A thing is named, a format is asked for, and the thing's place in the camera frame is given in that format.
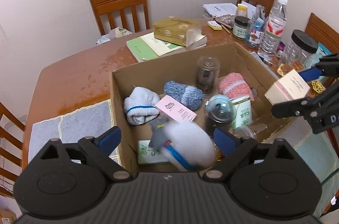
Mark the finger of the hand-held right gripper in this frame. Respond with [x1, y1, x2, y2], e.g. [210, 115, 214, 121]
[271, 86, 339, 120]
[299, 53, 339, 82]

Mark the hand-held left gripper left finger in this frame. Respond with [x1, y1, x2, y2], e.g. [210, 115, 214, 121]
[40, 127, 133, 184]

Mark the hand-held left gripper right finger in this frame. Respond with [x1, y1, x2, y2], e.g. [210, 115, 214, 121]
[206, 128, 300, 182]

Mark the cream carton box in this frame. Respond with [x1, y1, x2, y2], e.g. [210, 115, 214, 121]
[264, 69, 310, 108]

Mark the dark-filled jar with clear lid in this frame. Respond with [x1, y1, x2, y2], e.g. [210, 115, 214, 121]
[206, 97, 237, 140]

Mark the clear plastic jar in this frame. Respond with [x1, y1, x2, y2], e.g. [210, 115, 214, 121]
[233, 123, 268, 140]

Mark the brown cardboard box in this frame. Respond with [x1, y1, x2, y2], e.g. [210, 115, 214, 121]
[110, 41, 295, 175]

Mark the green tissue packet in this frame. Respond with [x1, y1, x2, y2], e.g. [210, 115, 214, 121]
[230, 95, 252, 131]
[137, 140, 173, 165]

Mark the white blue knitted sock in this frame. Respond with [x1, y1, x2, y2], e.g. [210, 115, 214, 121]
[158, 122, 215, 172]
[124, 86, 161, 126]

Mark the blue white round toy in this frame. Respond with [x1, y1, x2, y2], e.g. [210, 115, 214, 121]
[206, 94, 230, 111]

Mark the grey cat toy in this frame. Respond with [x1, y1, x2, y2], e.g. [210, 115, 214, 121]
[148, 118, 173, 148]

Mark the pink knitted sock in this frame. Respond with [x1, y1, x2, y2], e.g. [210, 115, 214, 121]
[218, 72, 255, 103]

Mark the pink carton box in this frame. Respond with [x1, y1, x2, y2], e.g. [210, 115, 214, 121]
[155, 95, 197, 123]

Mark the blue mottled knitted sock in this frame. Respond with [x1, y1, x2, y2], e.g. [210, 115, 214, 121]
[163, 80, 204, 111]

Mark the clear jar of brown cookies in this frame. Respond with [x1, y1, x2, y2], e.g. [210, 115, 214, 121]
[195, 56, 221, 96]

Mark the gold ornament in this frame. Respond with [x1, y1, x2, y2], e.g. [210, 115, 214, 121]
[311, 80, 326, 93]

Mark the teal packet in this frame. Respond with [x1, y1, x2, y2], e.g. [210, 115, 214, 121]
[316, 42, 332, 58]

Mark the clear jar with black lid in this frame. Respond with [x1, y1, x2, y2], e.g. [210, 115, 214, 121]
[281, 30, 318, 70]

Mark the blue green checked towel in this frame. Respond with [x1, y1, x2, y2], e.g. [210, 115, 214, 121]
[28, 99, 339, 189]

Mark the clear water bottle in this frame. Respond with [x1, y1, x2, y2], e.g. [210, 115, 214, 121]
[258, 0, 289, 62]

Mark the small blue bottle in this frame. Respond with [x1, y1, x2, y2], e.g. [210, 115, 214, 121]
[245, 18, 265, 49]

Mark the small jar with dark lid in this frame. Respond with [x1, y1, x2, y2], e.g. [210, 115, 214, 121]
[232, 16, 252, 41]

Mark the jar with yellow lid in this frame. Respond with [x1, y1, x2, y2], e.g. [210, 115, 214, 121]
[235, 3, 248, 18]

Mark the green book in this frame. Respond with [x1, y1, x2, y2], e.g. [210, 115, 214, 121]
[126, 33, 186, 63]

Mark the pencil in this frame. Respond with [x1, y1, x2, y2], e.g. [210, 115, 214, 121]
[213, 19, 231, 34]

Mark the pink blister tray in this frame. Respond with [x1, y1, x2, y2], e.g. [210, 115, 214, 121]
[214, 14, 236, 26]

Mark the crumpled cloth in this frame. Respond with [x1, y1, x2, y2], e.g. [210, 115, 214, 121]
[96, 26, 133, 45]

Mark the stack of white papers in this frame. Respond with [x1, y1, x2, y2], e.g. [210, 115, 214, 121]
[202, 3, 238, 18]

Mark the gold tissue box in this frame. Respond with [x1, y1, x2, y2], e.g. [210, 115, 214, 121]
[152, 17, 202, 47]

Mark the cardboard box on floor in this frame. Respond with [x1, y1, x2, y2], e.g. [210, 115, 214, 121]
[0, 209, 17, 224]

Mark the wooden chair with chain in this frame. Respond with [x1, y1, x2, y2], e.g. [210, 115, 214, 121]
[0, 102, 27, 198]

